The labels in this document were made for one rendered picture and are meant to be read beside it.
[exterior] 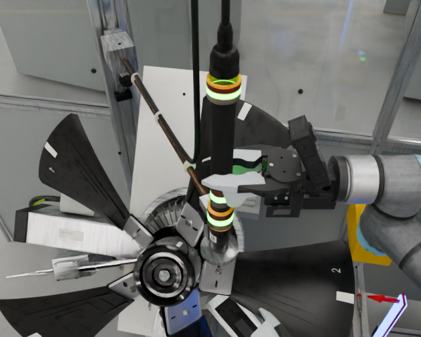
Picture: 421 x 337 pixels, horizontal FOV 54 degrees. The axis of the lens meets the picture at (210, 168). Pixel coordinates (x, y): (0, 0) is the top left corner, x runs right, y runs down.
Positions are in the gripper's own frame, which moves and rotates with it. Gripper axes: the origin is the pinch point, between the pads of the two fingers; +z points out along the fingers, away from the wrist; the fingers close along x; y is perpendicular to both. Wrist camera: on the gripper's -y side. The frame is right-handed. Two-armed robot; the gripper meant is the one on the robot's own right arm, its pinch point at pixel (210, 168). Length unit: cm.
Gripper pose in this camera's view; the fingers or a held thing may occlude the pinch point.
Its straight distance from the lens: 61.5
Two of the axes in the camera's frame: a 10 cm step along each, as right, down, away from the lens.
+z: -10.0, -0.1, 0.0
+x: 0.0, -7.0, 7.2
